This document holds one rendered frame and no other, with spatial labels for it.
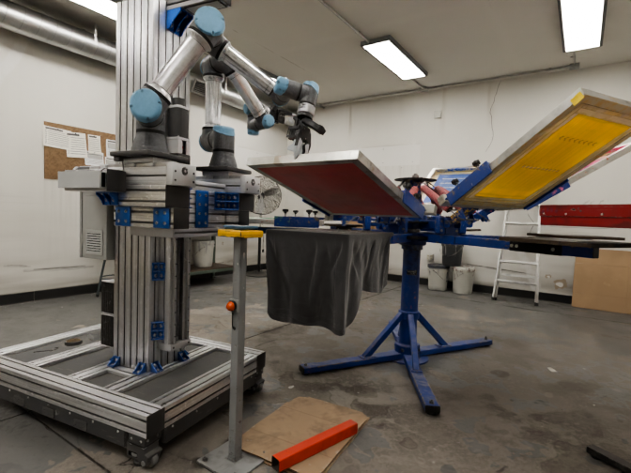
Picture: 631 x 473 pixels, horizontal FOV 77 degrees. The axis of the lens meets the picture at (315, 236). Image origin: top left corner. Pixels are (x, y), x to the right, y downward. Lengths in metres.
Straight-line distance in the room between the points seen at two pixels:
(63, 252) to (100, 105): 1.78
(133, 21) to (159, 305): 1.38
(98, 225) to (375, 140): 5.29
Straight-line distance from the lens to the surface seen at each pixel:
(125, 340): 2.26
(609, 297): 5.97
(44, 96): 5.30
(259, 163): 1.83
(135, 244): 2.12
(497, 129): 6.28
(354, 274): 1.72
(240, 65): 1.93
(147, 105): 1.70
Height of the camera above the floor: 1.02
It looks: 3 degrees down
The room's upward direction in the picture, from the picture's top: 2 degrees clockwise
